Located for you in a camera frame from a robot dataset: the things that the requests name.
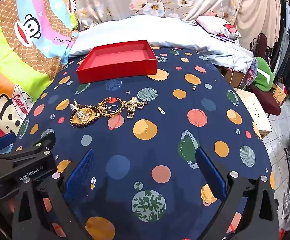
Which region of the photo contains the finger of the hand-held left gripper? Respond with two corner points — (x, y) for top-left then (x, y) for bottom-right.
(15, 131), (57, 160)
(0, 132), (17, 161)

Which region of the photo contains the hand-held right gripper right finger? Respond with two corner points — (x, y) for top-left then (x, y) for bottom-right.
(195, 147), (280, 240)

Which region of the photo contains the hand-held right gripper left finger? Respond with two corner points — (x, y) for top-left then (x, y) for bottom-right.
(11, 149), (95, 240)

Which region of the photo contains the brown beaded bracelet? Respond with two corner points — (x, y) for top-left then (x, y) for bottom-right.
(69, 105), (100, 128)

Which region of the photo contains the silver rhinestone chain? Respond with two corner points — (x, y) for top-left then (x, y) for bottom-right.
(70, 99), (92, 123)

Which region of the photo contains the gold chain cuff bracelet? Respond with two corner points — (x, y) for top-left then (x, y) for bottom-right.
(97, 97), (124, 118)

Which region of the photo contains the gold watch band bracelet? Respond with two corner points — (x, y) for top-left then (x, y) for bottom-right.
(121, 96), (138, 119)

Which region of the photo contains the red cardboard box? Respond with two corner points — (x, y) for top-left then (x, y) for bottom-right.
(75, 40), (158, 84)

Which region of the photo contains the navy planet print bedsheet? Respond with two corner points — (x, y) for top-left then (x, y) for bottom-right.
(11, 46), (277, 240)

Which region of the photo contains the pale wooden stool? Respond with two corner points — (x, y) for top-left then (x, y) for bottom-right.
(232, 87), (273, 139)

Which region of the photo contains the colourful monkey printed blanket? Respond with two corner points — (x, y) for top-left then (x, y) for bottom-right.
(0, 0), (79, 140)

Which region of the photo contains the dark red chair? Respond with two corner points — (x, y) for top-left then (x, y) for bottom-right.
(250, 34), (282, 115)

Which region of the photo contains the brown cardboard box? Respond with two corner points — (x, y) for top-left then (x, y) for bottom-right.
(272, 84), (288, 105)

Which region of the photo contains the green cloth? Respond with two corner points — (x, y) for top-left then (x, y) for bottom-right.
(252, 57), (275, 92)

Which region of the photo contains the purple notebook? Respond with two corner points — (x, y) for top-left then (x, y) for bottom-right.
(210, 34), (235, 43)

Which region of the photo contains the pink plush toy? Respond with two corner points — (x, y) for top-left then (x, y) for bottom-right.
(196, 16), (242, 39)

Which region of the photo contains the light blue pillow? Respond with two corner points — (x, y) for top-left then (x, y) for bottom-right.
(68, 14), (257, 70)

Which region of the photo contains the beige curtain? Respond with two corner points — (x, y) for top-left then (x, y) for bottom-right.
(236, 0), (283, 52)

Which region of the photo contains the white charging cable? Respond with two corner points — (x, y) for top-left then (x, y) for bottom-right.
(219, 0), (240, 85)

